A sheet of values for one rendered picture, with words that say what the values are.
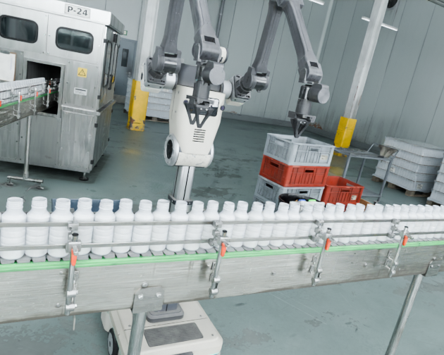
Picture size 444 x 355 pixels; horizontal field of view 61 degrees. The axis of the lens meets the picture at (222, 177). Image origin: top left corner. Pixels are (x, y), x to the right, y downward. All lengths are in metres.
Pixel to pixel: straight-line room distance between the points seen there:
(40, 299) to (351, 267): 1.21
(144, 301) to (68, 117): 3.76
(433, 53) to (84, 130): 10.96
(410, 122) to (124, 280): 12.57
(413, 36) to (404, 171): 6.52
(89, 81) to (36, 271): 3.75
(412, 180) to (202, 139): 6.86
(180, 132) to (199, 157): 0.16
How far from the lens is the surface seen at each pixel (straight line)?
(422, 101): 13.31
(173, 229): 1.24
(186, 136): 1.80
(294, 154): 3.66
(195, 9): 1.41
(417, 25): 14.16
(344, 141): 11.45
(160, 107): 10.81
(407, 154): 8.51
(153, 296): 1.30
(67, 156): 4.95
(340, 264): 1.72
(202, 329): 2.20
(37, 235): 1.16
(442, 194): 7.94
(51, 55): 4.84
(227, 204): 1.30
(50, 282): 1.20
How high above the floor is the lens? 1.58
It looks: 15 degrees down
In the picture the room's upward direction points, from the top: 11 degrees clockwise
